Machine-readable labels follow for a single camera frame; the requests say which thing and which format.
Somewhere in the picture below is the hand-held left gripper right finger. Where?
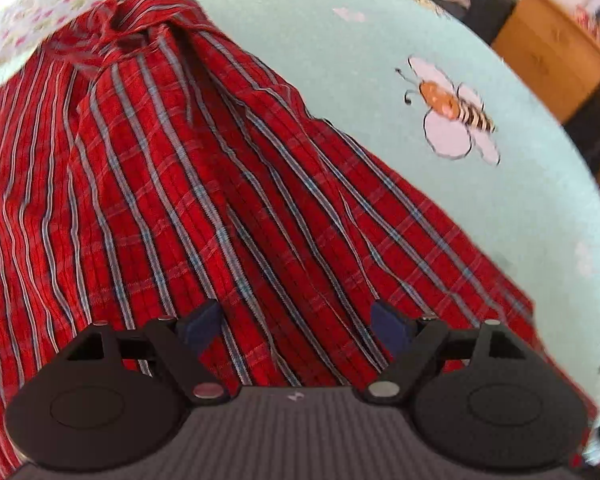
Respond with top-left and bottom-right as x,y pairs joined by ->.
362,301 -> 531,405

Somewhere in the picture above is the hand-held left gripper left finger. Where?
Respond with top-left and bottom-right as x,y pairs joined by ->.
55,299 -> 229,406

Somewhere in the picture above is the red plaid shirt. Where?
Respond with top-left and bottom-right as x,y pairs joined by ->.
0,0 -> 598,480

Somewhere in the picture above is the bee print quilt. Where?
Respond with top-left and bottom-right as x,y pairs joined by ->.
0,0 -> 600,466

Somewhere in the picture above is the wooden desk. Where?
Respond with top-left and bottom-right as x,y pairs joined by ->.
492,0 -> 600,196

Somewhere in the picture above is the black chair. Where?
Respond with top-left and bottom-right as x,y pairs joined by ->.
365,0 -> 518,43

